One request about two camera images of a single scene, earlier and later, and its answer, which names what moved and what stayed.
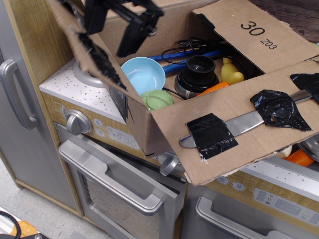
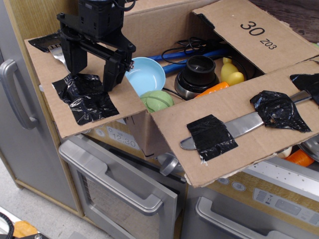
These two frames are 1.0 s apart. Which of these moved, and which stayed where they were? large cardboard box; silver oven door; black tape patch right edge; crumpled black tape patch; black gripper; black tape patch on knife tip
Moved: black gripper; large cardboard box
Stayed: silver oven door; black tape patch on knife tip; black tape patch right edge; crumpled black tape patch
